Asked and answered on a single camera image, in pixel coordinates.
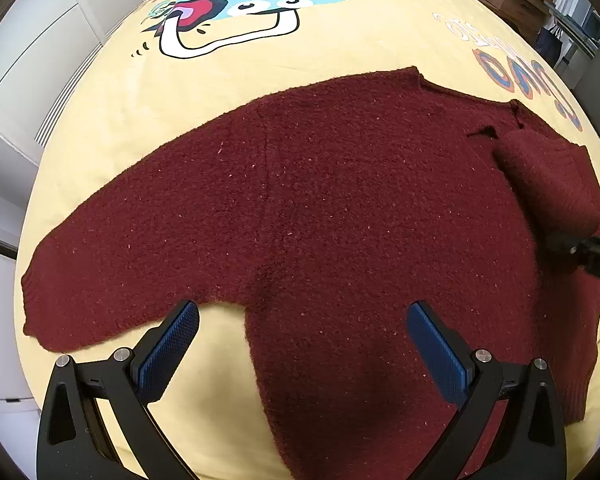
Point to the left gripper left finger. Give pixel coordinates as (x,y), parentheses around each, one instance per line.
(73,441)

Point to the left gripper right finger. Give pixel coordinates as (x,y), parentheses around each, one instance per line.
(530,442)

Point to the dark red knit sweater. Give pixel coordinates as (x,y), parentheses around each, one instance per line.
(324,211)

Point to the yellow dinosaur bedspread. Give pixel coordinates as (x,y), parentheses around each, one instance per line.
(174,65)

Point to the white wardrobe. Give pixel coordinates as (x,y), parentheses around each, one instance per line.
(46,47)

